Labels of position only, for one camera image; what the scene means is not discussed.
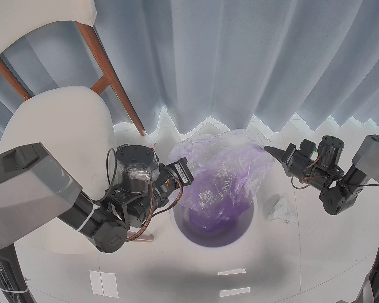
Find crumpled white paper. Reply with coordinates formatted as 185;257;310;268
265;196;297;224

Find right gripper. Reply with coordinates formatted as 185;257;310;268
280;143;318;178

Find pale blue curtain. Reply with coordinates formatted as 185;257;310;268
0;0;379;155

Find white cushioned wooden chair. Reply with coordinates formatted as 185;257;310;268
0;0;155;255

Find white trash bin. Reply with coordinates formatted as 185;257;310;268
170;182;255;249

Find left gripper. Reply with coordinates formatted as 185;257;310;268
158;157;195;199

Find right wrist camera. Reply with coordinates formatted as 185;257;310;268
299;139;318;157

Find purple plastic bag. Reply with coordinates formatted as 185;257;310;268
169;128;275;233

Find black cable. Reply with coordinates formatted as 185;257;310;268
106;148;118;198

